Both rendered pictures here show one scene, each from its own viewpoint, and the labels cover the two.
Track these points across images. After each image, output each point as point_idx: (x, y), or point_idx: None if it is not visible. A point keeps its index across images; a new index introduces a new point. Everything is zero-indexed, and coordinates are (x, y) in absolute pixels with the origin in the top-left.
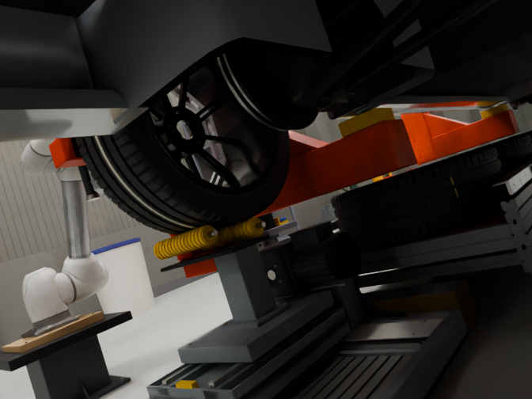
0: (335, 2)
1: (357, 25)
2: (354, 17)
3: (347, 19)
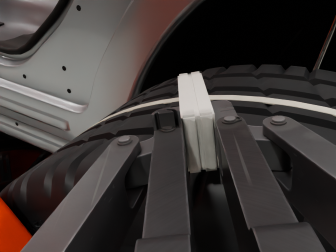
0: (178, 52)
1: (170, 79)
2: (173, 71)
3: (170, 71)
